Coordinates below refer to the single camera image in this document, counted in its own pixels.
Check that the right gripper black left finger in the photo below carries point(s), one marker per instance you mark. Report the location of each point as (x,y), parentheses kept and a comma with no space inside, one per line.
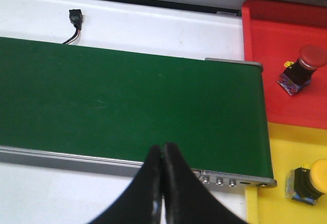
(141,201)

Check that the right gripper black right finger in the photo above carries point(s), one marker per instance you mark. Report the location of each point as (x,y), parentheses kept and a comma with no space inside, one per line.
(186,199)

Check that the yellow plastic tray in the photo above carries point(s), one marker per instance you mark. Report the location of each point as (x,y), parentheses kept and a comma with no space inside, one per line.
(291,147)

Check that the green conveyor belt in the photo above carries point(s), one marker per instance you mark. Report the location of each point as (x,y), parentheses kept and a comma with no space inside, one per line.
(127,101)

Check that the red plastic tray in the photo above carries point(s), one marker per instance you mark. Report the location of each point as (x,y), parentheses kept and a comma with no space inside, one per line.
(274,32)

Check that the black sensor with cable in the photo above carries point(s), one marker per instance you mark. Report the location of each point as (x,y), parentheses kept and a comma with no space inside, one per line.
(76,19)

